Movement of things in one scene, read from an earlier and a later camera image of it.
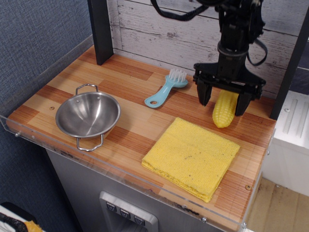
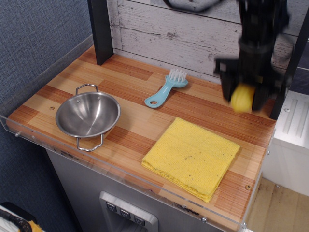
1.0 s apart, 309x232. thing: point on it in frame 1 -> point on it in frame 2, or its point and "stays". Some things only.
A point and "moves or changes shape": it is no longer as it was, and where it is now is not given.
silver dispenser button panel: [123, 216] stays
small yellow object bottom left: [32, 227] stays
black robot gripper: [228, 73] -> [253, 67]
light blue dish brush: [175, 78] stays
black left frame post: [102, 30] stays
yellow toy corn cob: [224, 108] moves or changes shape
